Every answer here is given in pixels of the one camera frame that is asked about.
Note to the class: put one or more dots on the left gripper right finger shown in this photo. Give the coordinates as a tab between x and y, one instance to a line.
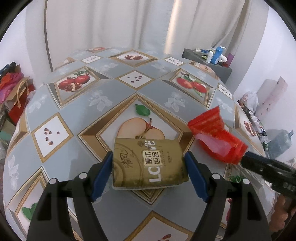
247	220

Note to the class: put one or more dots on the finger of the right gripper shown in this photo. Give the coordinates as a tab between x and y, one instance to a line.
270	170

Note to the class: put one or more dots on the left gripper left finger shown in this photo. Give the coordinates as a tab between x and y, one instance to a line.
51	220

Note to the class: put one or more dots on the red plastic bag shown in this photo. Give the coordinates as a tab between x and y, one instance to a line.
220	144

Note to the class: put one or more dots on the gold tissue pack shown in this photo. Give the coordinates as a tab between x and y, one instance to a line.
147	164

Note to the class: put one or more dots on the person right hand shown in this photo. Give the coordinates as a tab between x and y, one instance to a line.
279	216

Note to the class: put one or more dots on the large blue water jug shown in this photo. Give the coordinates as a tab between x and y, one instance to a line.
280	142

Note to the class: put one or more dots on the white plastic bag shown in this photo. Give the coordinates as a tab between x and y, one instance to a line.
250	100

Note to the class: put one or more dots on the pink rolled mat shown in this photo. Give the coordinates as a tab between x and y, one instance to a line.
270	92

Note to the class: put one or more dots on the fruit pattern tablecloth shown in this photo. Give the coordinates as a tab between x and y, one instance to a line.
100	94

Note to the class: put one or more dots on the dark grey cabinet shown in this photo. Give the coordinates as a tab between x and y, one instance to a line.
216	71

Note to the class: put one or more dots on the purple box on cabinet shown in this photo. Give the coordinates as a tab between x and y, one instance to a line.
229	60

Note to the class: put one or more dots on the red paper gift bag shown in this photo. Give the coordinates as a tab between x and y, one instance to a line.
17	99

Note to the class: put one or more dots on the small white bottle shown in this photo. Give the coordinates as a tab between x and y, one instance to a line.
210	56

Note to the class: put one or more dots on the blue lotion bottle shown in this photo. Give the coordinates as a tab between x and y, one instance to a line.
218	55

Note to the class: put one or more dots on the white curtain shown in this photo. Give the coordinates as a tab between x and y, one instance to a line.
55	29

